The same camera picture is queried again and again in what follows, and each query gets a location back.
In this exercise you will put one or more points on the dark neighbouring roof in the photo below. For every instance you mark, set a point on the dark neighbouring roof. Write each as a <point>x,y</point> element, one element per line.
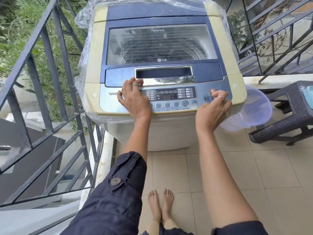
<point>29,156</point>

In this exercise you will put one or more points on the person's right foot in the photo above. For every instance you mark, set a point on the person's right foot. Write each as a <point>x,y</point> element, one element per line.
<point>168,204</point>

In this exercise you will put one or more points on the beige blue washing machine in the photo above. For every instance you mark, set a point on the beige blue washing machine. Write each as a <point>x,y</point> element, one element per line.
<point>97,58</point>

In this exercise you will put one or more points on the person's left foot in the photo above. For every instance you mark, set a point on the person's left foot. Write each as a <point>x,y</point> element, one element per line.
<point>154,205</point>

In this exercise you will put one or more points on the person's left forearm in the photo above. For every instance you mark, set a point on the person's left forearm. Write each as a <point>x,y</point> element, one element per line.
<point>138,139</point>

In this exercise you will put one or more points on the person's dark sleeve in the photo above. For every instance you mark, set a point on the person's dark sleeve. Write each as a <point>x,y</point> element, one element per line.
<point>239,228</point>
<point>110,200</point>

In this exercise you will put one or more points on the person's dark trousers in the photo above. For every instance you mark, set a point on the person's dark trousers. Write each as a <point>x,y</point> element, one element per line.
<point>162,230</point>

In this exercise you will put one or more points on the person's foot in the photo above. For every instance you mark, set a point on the person's foot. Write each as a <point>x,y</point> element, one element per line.
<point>168,204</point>
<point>154,205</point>

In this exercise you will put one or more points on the person's dark right sleeve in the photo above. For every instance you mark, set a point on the person's dark right sleeve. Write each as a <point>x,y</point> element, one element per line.
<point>239,228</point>

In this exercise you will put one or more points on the person's right forearm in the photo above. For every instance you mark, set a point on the person's right forearm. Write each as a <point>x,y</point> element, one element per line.
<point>220,178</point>

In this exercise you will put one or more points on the person's right hand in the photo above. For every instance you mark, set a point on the person's right hand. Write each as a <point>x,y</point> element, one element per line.
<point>212,113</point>

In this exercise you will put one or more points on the person's dark left sleeve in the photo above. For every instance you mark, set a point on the person's dark left sleeve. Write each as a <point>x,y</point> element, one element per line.
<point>110,200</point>

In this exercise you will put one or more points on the white concrete balcony ledge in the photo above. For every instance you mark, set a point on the white concrete balcony ledge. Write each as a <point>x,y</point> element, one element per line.
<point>281,80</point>
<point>105,163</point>

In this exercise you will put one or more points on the person's left hand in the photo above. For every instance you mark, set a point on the person's left hand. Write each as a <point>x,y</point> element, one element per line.
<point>135,102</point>

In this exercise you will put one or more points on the light blue detergent tray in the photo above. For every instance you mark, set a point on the light blue detergent tray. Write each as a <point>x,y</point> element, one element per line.
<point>309,96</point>

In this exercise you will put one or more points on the black metal balcony railing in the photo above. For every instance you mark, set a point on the black metal balcony railing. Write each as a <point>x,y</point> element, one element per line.
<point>46,46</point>

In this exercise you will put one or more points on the dark woven plastic stool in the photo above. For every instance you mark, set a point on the dark woven plastic stool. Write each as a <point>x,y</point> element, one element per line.
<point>298,115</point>

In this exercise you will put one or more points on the lavender plastic laundry basin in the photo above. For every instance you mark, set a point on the lavender plastic laundry basin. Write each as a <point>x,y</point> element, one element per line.
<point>256,112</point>

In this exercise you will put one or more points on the green trees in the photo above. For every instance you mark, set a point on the green trees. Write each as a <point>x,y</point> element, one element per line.
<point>14,34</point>

